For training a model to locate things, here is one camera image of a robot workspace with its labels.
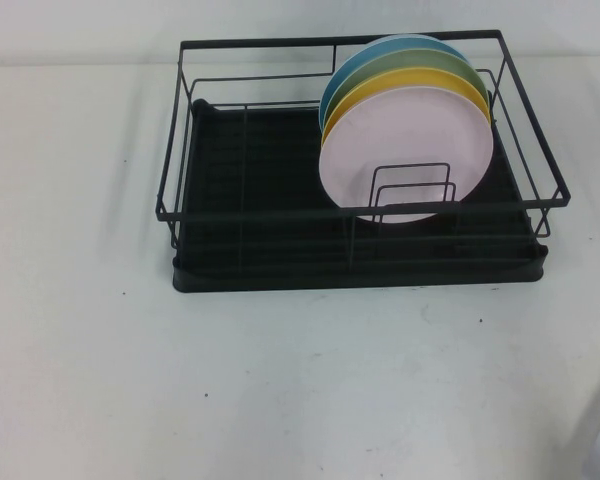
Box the pink round plate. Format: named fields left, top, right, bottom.
left=317, top=84, right=496, bottom=225

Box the blue round plate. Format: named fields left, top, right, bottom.
left=317, top=33, right=469, bottom=137

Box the yellow round plate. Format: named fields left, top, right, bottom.
left=321, top=66, right=494, bottom=151

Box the green round plate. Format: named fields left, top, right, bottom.
left=321, top=48, right=491, bottom=124

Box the black plastic drip tray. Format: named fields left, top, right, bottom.
left=171, top=98, right=549, bottom=302

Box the black wire dish rack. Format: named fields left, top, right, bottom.
left=154, top=28, right=574, bottom=253

